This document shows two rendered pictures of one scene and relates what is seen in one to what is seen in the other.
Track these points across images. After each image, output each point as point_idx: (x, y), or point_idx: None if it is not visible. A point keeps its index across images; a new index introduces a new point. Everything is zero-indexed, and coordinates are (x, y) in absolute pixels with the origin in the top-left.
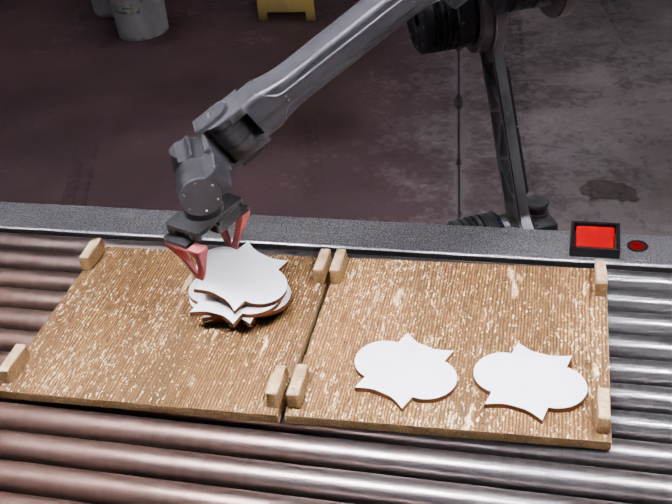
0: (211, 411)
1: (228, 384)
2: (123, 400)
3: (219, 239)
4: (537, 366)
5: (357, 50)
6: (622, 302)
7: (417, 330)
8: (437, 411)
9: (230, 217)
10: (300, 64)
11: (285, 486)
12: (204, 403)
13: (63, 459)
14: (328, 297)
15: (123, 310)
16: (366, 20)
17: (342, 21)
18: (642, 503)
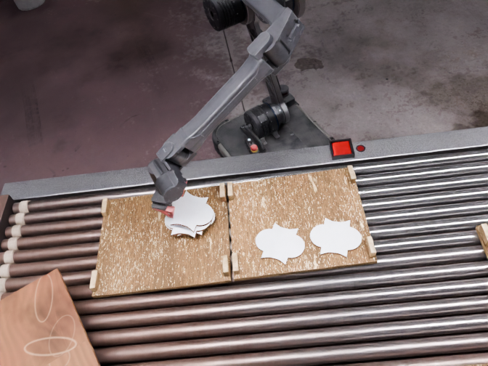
0: (199, 284)
1: (202, 268)
2: (155, 287)
3: None
4: (337, 229)
5: (232, 107)
6: (362, 182)
7: (277, 219)
8: (300, 261)
9: None
10: (206, 119)
11: (245, 312)
12: (194, 281)
13: (137, 323)
14: (231, 208)
15: (134, 237)
16: (235, 93)
17: (222, 94)
18: (394, 284)
